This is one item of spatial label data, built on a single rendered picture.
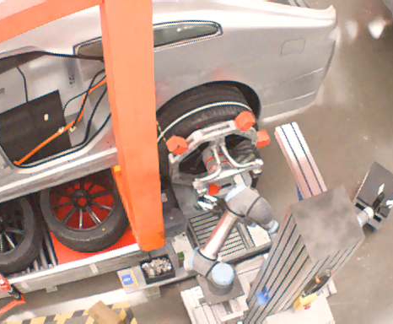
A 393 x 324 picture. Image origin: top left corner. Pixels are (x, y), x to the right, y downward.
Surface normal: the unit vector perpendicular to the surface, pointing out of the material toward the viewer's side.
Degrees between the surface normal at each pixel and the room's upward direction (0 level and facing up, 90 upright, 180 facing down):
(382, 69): 0
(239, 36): 75
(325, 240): 0
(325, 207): 0
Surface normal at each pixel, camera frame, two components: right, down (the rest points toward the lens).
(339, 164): 0.02, -0.51
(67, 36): 0.32, 0.14
